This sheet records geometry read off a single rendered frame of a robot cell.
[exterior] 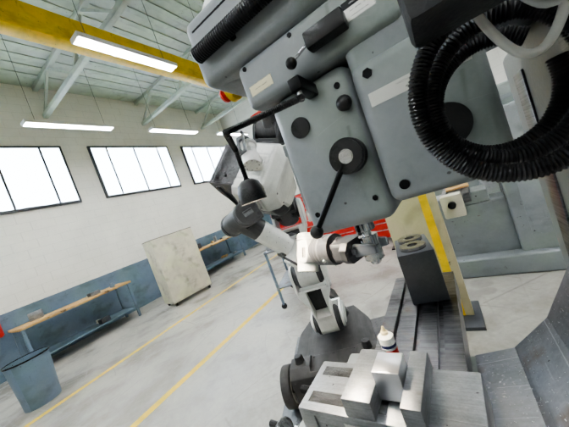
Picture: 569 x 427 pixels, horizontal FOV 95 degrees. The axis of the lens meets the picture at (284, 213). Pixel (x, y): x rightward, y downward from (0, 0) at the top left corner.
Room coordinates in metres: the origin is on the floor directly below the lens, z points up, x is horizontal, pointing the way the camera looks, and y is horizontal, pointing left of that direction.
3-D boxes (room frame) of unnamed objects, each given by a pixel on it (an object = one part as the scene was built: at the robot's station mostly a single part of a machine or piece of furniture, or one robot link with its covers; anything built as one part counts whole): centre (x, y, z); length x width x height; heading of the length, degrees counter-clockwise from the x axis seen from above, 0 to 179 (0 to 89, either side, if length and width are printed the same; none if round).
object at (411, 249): (0.99, -0.42, 1.00); 0.22 x 0.12 x 0.20; 158
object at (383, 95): (0.53, -0.34, 1.47); 0.24 x 0.19 x 0.26; 148
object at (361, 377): (0.54, -0.05, 0.99); 0.15 x 0.06 x 0.04; 146
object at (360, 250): (0.62, -0.15, 1.24); 0.06 x 0.02 x 0.03; 39
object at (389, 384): (0.51, -0.09, 1.01); 0.06 x 0.05 x 0.06; 146
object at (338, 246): (0.71, -0.12, 1.24); 0.13 x 0.12 x 0.10; 129
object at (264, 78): (0.61, -0.21, 1.68); 0.34 x 0.24 x 0.10; 58
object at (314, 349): (1.51, -0.03, 0.59); 0.64 x 0.52 x 0.33; 169
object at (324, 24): (0.49, -0.16, 1.66); 0.12 x 0.04 x 0.04; 58
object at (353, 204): (0.63, -0.18, 1.47); 0.21 x 0.19 x 0.32; 148
